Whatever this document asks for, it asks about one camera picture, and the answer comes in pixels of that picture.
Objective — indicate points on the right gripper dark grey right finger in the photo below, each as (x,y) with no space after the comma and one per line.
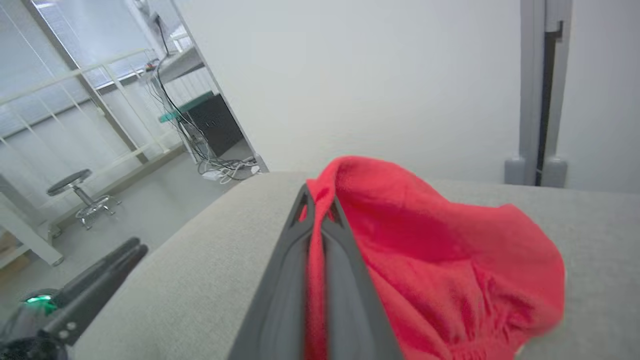
(350,310)

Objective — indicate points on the white metal railing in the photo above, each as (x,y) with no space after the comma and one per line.
(75,75)

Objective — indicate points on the white power strip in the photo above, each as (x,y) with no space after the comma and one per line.
(213,174)

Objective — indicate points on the black cabinet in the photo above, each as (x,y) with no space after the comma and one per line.
(215,125)

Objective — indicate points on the left gripper body with blue plate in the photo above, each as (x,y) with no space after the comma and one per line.
(25,325)

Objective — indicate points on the white table frame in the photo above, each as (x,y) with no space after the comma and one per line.
(30,235)

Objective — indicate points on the green edged desk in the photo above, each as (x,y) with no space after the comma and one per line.
(185,107)

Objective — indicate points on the white wall shelf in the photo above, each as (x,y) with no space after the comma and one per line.
(180,62)

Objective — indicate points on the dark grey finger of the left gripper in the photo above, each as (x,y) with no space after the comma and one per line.
(95,295)
(100,267)

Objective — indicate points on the round grey metal stool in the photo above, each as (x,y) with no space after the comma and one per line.
(70,180)

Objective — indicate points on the grey fabric sofa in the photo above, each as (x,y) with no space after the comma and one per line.
(200,280)

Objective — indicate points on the desk with black computer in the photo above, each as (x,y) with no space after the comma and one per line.
(200,150)

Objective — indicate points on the red jersey with white trim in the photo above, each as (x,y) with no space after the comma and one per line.
(450,260)

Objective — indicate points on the grey wall partition post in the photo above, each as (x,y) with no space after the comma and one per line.
(530,100)

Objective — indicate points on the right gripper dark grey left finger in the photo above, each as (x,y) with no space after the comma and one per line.
(280,310)

